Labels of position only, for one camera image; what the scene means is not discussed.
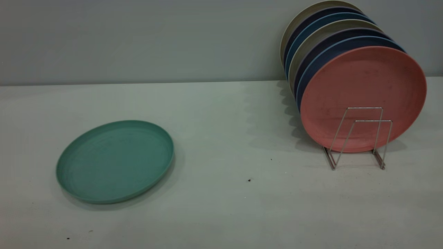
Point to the green round plate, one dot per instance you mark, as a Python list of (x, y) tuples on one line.
[(114, 162)]

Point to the dark purple round plate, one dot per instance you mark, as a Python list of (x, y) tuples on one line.
[(315, 48)]

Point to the beige round plate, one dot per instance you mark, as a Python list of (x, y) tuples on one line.
[(310, 39), (296, 18)]

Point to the teal blue round plate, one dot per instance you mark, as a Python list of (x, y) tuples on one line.
[(305, 31)]

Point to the dark navy round plate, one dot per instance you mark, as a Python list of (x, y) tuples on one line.
[(301, 24)]

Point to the pink round plate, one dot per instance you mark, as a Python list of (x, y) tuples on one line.
[(363, 90)]

